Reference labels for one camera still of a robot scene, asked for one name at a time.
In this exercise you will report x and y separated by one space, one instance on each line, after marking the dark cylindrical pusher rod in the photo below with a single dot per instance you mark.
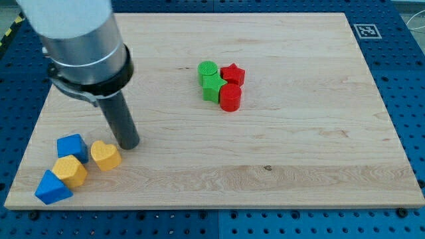
118 116

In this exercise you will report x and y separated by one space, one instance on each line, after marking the yellow heart block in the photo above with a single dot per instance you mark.
106 156

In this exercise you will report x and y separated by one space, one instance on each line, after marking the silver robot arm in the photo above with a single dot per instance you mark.
90 61

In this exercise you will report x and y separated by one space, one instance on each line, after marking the blue cube block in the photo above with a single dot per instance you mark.
73 145

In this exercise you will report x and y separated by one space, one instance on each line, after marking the yellow pentagon block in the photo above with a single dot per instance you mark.
70 171

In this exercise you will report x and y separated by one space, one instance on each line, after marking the green star block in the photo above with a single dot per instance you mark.
211 87

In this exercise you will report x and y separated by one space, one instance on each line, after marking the blue triangle block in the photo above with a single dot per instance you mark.
51 189

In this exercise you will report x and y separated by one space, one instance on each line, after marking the green cylinder block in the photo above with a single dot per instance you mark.
206 68

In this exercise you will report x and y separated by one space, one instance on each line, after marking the wooden board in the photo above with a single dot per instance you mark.
311 131

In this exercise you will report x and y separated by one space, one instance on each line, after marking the red cylinder block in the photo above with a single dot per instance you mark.
230 97

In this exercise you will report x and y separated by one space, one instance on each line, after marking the red star block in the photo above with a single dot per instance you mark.
233 74

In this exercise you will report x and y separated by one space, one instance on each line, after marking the yellow black hazard tape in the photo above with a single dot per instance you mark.
12 31

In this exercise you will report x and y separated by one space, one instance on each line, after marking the white fiducial marker tag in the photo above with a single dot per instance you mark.
367 31

